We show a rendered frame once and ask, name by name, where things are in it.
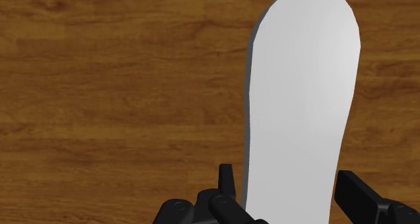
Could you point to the white oblong flat object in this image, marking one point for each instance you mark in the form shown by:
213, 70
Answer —
302, 102

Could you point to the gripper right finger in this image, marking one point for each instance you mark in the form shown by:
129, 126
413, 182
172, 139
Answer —
357, 197

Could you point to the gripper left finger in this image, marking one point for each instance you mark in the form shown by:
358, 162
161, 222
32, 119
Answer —
226, 206

